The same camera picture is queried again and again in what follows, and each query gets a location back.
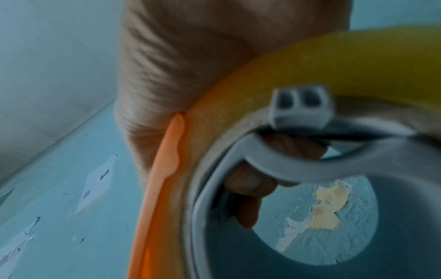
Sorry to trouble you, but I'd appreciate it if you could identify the white paper label on wall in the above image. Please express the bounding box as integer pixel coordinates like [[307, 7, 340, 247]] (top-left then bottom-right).
[[75, 156, 116, 215]]

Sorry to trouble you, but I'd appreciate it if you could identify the person's right hand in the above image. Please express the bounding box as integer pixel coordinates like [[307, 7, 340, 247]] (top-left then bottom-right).
[[115, 0, 354, 229]]

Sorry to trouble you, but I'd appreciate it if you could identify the yellow tape roll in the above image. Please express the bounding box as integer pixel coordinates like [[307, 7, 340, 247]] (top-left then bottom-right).
[[139, 25, 441, 279]]

